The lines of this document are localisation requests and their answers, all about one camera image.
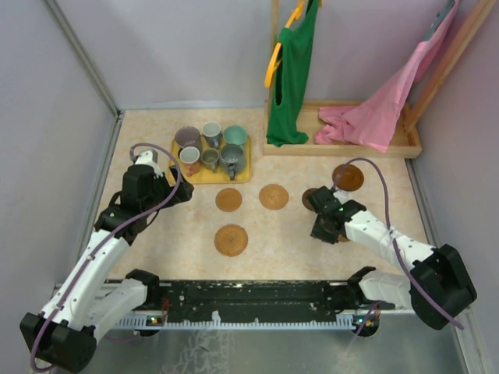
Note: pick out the small olive mug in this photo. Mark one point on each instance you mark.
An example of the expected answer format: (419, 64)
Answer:
(210, 159)

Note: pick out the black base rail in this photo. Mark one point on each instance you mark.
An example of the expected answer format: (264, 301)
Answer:
(247, 301)

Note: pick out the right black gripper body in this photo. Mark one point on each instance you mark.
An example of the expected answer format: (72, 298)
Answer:
(320, 231)

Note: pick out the large brown wooden coaster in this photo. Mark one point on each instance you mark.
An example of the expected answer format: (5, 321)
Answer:
(351, 179)

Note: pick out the dark speckled grey mug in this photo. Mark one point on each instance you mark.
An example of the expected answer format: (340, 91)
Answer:
(232, 160)

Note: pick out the wooden rack base tray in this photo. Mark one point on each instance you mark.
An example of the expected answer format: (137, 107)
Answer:
(404, 144)

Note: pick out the large woven rattan coaster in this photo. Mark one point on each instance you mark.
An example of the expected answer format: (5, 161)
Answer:
(231, 240)

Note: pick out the teal mug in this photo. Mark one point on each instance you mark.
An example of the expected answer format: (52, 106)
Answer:
(235, 135)

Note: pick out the yellow hanger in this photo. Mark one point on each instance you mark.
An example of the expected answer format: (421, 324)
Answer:
(295, 39)

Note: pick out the purple mug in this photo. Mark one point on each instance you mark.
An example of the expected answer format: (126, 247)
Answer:
(189, 136)

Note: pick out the dark walnut coaster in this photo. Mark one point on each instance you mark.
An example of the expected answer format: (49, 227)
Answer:
(306, 196)

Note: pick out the pink mug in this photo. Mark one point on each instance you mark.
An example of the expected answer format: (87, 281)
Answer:
(190, 157)

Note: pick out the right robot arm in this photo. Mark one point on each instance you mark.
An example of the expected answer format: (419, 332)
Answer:
(434, 283)

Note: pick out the grey hanger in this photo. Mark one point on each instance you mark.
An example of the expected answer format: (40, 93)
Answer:
(440, 17)

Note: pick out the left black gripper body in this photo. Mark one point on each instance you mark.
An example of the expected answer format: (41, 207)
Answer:
(161, 189)

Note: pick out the grey-white mug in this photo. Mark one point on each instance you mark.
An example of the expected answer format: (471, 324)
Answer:
(212, 134)

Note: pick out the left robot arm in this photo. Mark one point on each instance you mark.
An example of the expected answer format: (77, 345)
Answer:
(67, 330)

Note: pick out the pink shirt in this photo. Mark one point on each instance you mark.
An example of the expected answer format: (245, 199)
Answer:
(373, 122)

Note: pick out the green shirt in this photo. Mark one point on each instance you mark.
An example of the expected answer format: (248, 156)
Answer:
(286, 103)

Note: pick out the light wooden coaster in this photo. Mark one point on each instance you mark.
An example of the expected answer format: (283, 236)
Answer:
(228, 200)

